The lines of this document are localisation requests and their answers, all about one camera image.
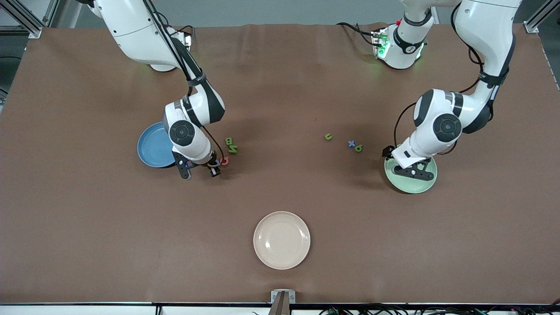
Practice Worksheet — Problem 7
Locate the green plate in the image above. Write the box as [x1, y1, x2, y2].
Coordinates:
[384, 153, 438, 194]

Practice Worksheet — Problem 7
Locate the blue plate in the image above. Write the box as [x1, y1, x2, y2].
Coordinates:
[137, 121, 178, 168]

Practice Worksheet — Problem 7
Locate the beige plate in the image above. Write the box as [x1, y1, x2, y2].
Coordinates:
[253, 211, 311, 270]

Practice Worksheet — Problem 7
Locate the brown table mat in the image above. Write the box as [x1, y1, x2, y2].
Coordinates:
[0, 23, 560, 305]

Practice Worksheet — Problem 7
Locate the black left arm base cable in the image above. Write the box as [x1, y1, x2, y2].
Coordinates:
[336, 22, 385, 46]

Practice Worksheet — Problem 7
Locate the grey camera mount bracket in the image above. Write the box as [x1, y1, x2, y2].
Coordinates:
[268, 290, 296, 315]

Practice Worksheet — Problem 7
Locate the white table edge rail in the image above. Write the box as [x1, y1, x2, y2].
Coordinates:
[0, 303, 560, 315]

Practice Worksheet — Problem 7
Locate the aluminium frame profile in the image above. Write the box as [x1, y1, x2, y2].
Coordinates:
[524, 0, 560, 33]
[0, 0, 60, 39]

